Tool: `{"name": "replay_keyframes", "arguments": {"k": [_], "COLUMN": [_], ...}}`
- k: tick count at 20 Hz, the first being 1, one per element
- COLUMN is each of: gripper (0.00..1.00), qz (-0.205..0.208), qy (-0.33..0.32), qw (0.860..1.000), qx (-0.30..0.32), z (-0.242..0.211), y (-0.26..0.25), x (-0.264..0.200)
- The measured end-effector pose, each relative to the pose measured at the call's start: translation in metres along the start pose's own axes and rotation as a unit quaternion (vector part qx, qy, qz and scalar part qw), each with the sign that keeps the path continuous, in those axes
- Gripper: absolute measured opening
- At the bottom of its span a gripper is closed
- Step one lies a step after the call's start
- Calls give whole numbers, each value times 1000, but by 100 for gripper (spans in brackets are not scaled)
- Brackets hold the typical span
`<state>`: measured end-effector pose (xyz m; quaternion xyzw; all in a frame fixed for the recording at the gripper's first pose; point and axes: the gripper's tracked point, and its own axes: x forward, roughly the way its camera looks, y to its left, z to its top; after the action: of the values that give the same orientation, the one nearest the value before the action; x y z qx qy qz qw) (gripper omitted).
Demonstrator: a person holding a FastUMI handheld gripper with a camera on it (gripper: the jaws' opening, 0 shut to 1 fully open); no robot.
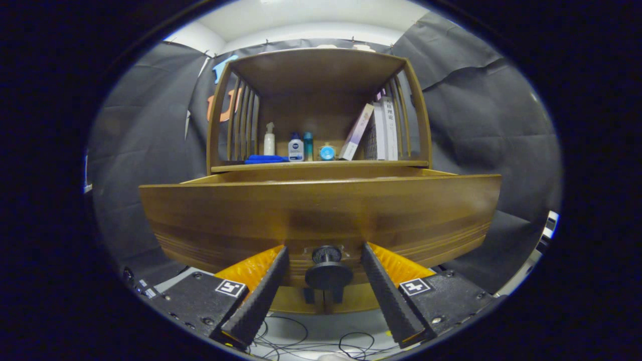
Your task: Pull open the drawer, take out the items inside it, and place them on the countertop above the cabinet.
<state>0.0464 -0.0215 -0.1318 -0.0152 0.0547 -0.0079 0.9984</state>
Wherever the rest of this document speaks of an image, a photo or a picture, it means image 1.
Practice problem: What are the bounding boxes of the black backdrop cloth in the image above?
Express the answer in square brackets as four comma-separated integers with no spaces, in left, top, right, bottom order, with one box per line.
[85,13,562,294]

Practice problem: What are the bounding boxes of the brown wooden cabinet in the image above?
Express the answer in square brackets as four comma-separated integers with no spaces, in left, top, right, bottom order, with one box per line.
[206,48,433,314]

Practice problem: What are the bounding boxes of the wooden cabinet door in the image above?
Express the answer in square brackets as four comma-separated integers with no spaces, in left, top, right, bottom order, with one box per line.
[273,286,327,314]
[326,286,382,314]

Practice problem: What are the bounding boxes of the purple and white book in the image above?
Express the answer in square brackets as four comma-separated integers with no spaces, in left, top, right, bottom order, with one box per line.
[339,103,375,161]

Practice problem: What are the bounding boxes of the white striped furniture edge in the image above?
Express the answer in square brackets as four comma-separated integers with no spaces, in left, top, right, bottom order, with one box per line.
[494,211,560,296]

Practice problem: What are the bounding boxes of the white bottle with blue cap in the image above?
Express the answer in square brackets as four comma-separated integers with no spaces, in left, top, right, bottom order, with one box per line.
[288,132,304,162]

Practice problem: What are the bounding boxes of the black floor cables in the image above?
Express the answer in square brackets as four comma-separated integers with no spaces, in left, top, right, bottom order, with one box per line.
[248,313,397,360]

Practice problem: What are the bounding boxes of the wooden countertop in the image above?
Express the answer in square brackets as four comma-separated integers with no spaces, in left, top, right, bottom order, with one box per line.
[211,159,430,173]

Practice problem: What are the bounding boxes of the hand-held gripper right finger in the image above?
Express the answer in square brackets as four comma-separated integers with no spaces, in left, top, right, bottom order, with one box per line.
[361,242,497,349]

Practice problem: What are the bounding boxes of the black round drawer knob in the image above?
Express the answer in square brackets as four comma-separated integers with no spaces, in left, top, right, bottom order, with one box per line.
[304,245,353,290]

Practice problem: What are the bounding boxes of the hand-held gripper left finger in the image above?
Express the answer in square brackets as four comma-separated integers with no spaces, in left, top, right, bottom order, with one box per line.
[142,245,290,350]

